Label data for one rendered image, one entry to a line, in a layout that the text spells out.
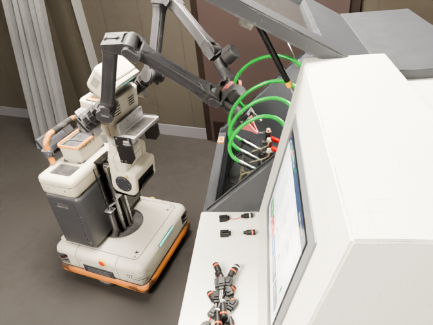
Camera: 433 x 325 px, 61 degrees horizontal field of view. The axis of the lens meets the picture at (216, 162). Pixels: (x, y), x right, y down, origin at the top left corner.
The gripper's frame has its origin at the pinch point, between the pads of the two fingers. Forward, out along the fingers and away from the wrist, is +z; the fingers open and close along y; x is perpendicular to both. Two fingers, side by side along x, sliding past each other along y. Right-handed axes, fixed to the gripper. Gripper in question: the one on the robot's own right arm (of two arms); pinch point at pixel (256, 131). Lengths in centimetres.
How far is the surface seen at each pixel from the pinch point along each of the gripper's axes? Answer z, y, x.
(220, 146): -3.6, -27.7, 11.1
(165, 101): -50, -154, 168
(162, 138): -27, -186, 157
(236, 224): 12.7, -7.1, -42.7
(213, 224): 6.9, -12.8, -44.9
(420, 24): 14, 67, 24
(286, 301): 11, 33, -89
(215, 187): 2.9, -21.2, -20.5
